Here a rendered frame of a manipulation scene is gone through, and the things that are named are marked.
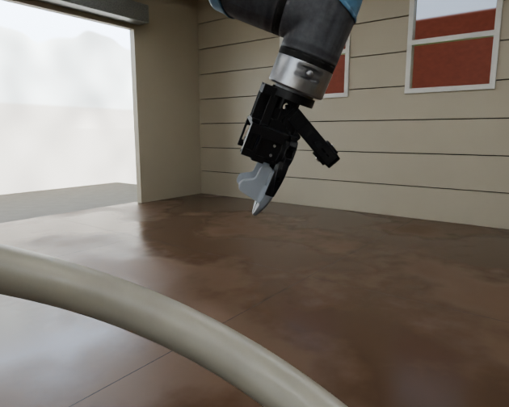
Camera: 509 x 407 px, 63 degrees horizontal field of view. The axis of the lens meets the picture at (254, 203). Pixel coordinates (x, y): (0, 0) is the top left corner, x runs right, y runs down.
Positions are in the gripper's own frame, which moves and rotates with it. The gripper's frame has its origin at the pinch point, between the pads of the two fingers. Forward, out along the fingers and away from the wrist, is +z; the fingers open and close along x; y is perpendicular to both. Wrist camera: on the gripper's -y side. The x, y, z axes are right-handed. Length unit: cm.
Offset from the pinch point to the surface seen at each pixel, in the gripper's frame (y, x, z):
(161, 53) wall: 86, -786, 21
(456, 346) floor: -183, -129, 88
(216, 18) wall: 9, -837, -76
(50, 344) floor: 50, -159, 178
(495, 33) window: -333, -485, -172
